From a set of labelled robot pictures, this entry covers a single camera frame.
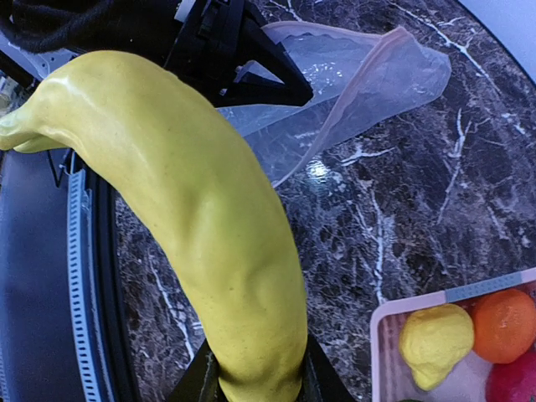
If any orange toy fruit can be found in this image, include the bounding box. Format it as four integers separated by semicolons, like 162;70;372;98
472;289;535;364

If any yellow toy lemon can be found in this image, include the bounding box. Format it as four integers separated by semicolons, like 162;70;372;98
399;303;475;391

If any white slotted cable duct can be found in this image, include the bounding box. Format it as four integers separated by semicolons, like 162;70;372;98
67;170;108;401

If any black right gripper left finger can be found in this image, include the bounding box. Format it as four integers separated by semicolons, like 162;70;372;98
167;340;222;402

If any clear zip top bag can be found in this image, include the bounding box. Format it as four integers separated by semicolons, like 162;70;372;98
219;21;451;187

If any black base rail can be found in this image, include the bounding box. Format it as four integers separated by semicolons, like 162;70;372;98
84;167;141;401

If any yellow toy banana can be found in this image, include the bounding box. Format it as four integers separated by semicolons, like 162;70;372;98
1;51;307;401

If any pink plastic basket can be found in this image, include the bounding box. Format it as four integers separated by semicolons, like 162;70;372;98
370;269;535;401

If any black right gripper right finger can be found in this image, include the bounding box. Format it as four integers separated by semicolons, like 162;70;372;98
299;335;355;402

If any red toy apple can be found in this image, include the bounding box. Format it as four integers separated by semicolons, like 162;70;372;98
485;353;535;402

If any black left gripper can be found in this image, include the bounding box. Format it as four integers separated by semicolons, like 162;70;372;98
164;1;313;107

